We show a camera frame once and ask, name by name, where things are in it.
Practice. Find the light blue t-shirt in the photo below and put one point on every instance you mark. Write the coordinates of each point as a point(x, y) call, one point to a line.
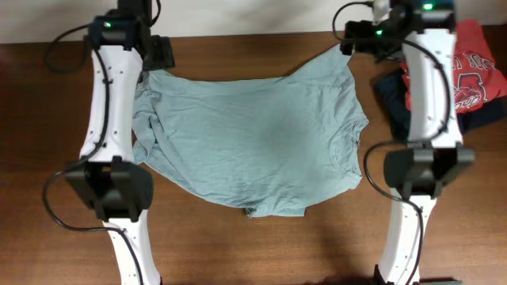
point(271, 146)

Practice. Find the red printed t-shirt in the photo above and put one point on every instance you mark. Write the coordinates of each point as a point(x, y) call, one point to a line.
point(474, 80)

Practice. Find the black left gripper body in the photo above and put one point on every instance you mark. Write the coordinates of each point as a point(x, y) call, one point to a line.
point(162, 57)

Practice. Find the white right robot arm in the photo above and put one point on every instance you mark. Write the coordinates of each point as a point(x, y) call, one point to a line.
point(416, 171)

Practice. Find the navy blue folded garment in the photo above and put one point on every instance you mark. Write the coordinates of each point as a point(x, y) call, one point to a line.
point(390, 92)

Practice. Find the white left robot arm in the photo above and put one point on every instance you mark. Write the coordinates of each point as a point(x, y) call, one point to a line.
point(106, 178)

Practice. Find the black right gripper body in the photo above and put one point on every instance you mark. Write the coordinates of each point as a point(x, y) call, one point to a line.
point(375, 40)

